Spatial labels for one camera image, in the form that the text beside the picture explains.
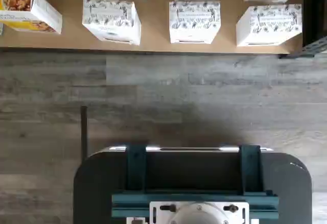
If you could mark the dark grey robot base platform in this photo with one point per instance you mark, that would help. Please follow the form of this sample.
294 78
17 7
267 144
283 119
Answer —
97 183

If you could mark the black metal shelf rack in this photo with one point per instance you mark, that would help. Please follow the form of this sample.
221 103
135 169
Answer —
316 45

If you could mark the yellow white granola box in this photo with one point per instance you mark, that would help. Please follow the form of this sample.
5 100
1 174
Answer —
30 6

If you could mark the white patterned cartons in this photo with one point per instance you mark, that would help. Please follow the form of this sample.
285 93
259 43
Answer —
153 29

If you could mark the thin black rod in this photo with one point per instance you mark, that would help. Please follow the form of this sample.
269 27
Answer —
83 132

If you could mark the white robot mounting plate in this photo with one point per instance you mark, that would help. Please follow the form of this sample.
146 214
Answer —
158 208

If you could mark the teal metal mounting frame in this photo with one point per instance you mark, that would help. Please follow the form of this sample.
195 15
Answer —
135 170

